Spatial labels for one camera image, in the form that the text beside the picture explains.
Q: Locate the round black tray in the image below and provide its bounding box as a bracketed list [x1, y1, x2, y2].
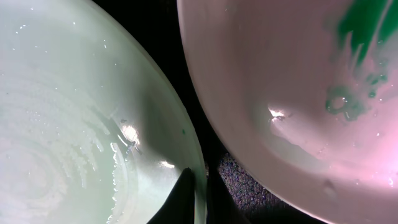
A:
[94, 0, 319, 223]

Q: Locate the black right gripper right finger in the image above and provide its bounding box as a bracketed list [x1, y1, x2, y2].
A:
[206, 166, 250, 224]

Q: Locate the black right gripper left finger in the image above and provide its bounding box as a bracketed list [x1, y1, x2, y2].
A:
[147, 167, 195, 224]

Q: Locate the white plate with green stain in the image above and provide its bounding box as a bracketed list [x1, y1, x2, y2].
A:
[177, 0, 397, 223]

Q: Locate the mint green plate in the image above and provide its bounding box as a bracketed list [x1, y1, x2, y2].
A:
[1, 0, 207, 223]

